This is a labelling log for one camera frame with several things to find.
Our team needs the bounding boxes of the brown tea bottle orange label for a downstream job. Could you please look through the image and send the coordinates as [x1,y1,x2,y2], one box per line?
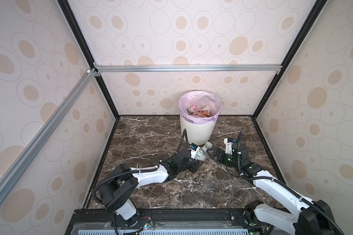
[192,110,213,118]

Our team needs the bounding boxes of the clear bottle white cap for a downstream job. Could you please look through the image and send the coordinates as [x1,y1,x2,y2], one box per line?
[194,96,210,110]

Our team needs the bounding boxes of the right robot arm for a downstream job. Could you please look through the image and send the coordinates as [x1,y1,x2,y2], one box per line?
[207,132,343,235]

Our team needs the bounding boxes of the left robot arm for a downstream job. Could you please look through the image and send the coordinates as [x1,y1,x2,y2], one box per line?
[92,129,206,222]

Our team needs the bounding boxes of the white plastic waste bin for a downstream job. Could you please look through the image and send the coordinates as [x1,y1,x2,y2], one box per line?
[180,116,216,146]

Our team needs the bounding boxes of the pink bin liner bag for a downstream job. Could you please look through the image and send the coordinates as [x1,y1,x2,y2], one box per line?
[178,91,222,124]

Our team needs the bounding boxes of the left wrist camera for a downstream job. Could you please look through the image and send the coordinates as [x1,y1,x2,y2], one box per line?
[190,143,200,159]

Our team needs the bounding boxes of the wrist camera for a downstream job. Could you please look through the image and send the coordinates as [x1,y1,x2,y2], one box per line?
[224,138,236,155]
[190,143,200,159]

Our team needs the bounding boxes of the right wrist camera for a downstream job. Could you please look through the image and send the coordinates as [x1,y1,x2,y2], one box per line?
[224,138,236,155]

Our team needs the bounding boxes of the back aluminium rail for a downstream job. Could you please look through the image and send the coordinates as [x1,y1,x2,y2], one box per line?
[96,64,282,72]

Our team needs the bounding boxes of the aluminium rail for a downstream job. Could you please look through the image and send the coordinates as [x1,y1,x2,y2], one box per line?
[96,64,282,72]
[0,68,98,206]

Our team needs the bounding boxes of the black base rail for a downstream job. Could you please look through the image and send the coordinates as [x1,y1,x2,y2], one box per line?
[65,209,277,235]

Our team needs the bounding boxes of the left aluminium rail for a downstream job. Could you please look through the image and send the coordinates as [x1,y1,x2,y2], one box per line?
[0,68,98,206]

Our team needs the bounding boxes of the black frame post right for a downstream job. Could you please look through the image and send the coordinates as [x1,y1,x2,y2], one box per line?
[252,0,328,120]

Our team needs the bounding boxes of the black frame post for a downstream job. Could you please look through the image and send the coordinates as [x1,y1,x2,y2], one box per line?
[57,0,120,119]
[252,0,328,120]

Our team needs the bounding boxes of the black frame post left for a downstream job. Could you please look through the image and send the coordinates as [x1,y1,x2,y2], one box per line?
[57,0,120,119]

